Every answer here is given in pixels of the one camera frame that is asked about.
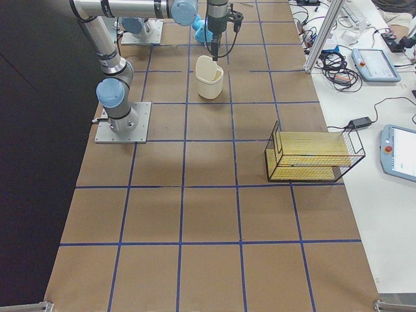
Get black wire wooden shelf rack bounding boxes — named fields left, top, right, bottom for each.
left=265, top=122, right=365, bottom=183

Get black power brick with cable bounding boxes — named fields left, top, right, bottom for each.
left=326, top=96, right=415, bottom=131

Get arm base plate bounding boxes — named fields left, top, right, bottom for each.
left=94, top=102, right=151, bottom=144
left=122, top=18, right=163, bottom=46

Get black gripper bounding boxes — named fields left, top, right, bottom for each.
left=228, top=10, right=243, bottom=27
left=211, top=32, right=222, bottom=61

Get near teach pendant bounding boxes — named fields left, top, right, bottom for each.
left=380, top=124, right=416, bottom=182

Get blue teddy bear plush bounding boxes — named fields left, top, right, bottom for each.
left=191, top=14, right=213, bottom=44

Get brown paper table mat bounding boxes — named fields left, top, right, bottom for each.
left=45, top=1, right=377, bottom=311

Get white trash can with lid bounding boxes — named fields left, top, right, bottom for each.
left=195, top=55, right=224, bottom=99

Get teach pendant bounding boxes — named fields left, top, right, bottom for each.
left=380, top=124, right=416, bottom=182
left=351, top=48, right=401, bottom=83

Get tangled black cables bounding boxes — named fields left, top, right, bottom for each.
left=318, top=51, right=362, bottom=94

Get aluminium profile post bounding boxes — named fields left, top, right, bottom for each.
left=304, top=0, right=344, bottom=73

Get white keyboard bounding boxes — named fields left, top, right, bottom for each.
left=341, top=1, right=372, bottom=29

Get far teach pendant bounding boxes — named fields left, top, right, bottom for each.
left=351, top=48, right=401, bottom=83

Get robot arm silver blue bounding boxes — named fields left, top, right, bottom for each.
left=69, top=1, right=198, bottom=142
left=70, top=0, right=243, bottom=43

